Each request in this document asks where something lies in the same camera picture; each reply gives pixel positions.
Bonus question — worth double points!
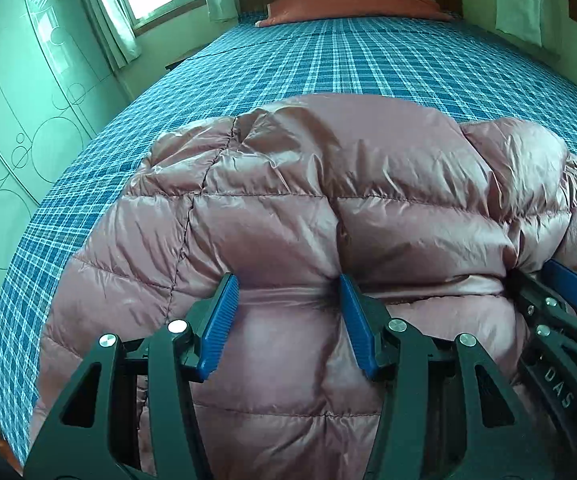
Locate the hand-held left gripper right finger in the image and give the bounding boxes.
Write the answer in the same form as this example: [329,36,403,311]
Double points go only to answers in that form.
[339,274,554,480]

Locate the pink quilted down jacket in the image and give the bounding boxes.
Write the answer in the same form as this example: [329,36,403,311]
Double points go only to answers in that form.
[28,92,577,480]

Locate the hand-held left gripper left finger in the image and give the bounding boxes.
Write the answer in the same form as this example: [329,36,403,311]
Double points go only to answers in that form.
[23,272,242,480]

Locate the pale green patterned wardrobe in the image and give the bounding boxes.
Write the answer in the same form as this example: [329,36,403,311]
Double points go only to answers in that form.
[0,0,134,301]

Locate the bed with blue plaid sheet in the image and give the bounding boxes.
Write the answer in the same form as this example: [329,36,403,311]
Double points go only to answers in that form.
[0,10,577,471]

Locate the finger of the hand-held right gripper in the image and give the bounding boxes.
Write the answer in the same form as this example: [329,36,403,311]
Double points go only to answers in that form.
[511,269,577,356]
[541,259,577,313]

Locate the orange pillow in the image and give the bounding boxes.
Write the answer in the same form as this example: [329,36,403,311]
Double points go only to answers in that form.
[255,0,462,28]

